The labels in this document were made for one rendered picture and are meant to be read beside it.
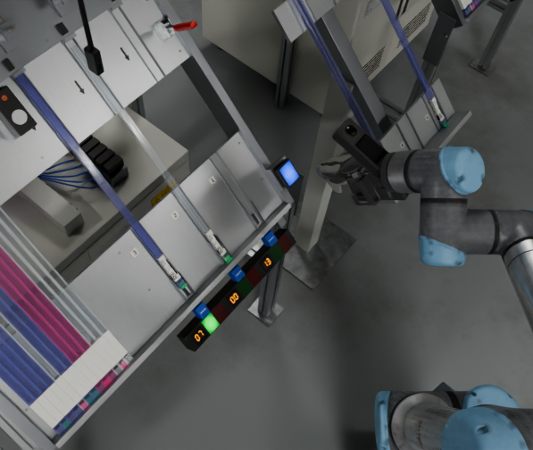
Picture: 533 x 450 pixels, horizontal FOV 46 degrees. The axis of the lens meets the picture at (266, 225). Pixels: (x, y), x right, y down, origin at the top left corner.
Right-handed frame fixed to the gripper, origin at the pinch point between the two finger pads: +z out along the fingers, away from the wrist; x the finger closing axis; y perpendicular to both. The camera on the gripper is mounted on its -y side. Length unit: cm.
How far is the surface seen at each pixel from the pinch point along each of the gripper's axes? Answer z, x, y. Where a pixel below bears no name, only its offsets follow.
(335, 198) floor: 72, 49, 50
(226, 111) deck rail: 13.0, -3.7, -17.7
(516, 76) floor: 58, 149, 66
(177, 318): 11.3, -39.2, 6.2
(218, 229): 13.5, -20.3, -0.1
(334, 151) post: 26.6, 24.9, 13.3
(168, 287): 13.4, -36.1, 1.1
